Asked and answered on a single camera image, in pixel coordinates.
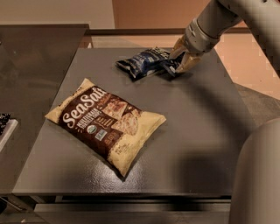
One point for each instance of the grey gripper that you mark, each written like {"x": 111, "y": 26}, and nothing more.
{"x": 198, "y": 41}

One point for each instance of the dark blue rxbar blueberry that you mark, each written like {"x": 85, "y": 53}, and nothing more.
{"x": 171, "y": 65}

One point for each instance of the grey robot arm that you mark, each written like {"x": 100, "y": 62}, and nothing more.
{"x": 256, "y": 191}

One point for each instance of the blue chip bag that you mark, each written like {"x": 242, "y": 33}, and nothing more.
{"x": 144, "y": 63}

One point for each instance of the sea salt tortilla chip bag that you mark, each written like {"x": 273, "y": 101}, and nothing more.
{"x": 112, "y": 127}

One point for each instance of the white tray at left edge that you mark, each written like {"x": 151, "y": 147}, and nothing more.
{"x": 8, "y": 132}

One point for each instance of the dark patterned item on tray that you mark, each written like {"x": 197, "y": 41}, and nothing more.
{"x": 4, "y": 118}

